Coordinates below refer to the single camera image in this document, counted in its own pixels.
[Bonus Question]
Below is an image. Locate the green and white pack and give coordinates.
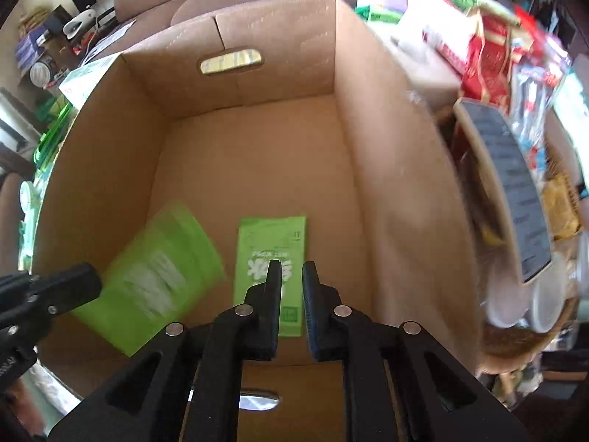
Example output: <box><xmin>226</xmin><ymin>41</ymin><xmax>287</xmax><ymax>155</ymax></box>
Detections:
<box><xmin>354</xmin><ymin>0</ymin><xmax>410</xmax><ymax>25</ymax></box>

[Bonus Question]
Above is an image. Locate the brown cardboard box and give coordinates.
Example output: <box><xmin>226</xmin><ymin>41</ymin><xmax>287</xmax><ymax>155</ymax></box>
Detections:
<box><xmin>32</xmin><ymin>0</ymin><xmax>484</xmax><ymax>442</ymax></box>

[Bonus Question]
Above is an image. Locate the clear plastic packet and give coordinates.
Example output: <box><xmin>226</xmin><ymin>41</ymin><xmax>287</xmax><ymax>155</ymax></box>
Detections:
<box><xmin>506</xmin><ymin>46</ymin><xmax>574</xmax><ymax>149</ymax></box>

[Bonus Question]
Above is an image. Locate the white plastic container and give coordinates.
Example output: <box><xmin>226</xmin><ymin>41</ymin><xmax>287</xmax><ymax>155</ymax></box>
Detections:
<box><xmin>483</xmin><ymin>252</ymin><xmax>572</xmax><ymax>333</ymax></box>

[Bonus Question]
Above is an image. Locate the white and green packet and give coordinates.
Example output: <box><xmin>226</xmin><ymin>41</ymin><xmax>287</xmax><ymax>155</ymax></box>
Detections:
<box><xmin>57</xmin><ymin>53</ymin><xmax>123</xmax><ymax>109</ymax></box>

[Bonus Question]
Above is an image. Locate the green plastic pouch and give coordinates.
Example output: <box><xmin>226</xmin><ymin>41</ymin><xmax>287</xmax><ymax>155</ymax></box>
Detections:
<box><xmin>71</xmin><ymin>200</ymin><xmax>227</xmax><ymax>358</ymax></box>

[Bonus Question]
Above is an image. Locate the round white tin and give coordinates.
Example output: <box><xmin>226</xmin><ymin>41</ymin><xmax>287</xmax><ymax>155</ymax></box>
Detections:
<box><xmin>29</xmin><ymin>62</ymin><xmax>56</xmax><ymax>88</ymax></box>

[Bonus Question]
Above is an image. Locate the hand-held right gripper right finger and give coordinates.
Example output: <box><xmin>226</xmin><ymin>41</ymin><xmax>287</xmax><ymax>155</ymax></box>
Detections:
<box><xmin>301</xmin><ymin>262</ymin><xmax>531</xmax><ymax>442</ymax></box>

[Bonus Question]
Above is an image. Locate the white paper sheet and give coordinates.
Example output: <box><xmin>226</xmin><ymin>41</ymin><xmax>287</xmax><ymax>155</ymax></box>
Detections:
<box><xmin>82</xmin><ymin>18</ymin><xmax>137</xmax><ymax>63</ymax></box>

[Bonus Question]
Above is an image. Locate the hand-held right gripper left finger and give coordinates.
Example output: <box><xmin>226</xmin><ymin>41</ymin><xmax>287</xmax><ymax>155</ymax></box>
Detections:
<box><xmin>48</xmin><ymin>260</ymin><xmax>282</xmax><ymax>442</ymax></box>

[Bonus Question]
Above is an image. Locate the yellow snack packet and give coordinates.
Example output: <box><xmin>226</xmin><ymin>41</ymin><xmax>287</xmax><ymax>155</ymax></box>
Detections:
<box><xmin>542</xmin><ymin>172</ymin><xmax>581</xmax><ymax>241</ymax></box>

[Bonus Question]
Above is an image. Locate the black labelled card box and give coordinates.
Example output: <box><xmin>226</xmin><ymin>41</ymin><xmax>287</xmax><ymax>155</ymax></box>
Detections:
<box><xmin>453</xmin><ymin>99</ymin><xmax>554</xmax><ymax>286</ymax></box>

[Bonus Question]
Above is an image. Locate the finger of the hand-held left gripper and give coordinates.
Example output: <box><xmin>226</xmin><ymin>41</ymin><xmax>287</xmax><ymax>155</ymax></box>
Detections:
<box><xmin>0</xmin><ymin>262</ymin><xmax>103</xmax><ymax>361</ymax></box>

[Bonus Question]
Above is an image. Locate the white rounded device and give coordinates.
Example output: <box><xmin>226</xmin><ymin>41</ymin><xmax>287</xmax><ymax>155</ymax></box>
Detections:
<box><xmin>63</xmin><ymin>9</ymin><xmax>100</xmax><ymax>40</ymax></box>

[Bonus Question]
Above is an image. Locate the green wet wipes packet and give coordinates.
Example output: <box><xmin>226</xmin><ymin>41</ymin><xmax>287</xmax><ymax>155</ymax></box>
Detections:
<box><xmin>232</xmin><ymin>215</ymin><xmax>308</xmax><ymax>338</ymax></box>

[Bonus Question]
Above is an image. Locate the blue box stack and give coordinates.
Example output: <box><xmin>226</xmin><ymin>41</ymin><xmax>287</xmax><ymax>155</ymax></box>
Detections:
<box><xmin>15</xmin><ymin>28</ymin><xmax>47</xmax><ymax>68</ymax></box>

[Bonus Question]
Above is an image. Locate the wicker basket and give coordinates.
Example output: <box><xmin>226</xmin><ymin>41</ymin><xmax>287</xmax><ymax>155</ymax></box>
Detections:
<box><xmin>436</xmin><ymin>106</ymin><xmax>589</xmax><ymax>380</ymax></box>

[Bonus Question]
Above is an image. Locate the white plastic bag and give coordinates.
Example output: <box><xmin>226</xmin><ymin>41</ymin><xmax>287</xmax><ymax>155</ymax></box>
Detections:
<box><xmin>395</xmin><ymin>0</ymin><xmax>480</xmax><ymax>62</ymax></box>

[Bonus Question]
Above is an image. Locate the green plastic bag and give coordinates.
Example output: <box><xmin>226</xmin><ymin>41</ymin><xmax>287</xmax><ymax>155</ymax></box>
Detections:
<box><xmin>34</xmin><ymin>100</ymin><xmax>77</xmax><ymax>172</ymax></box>

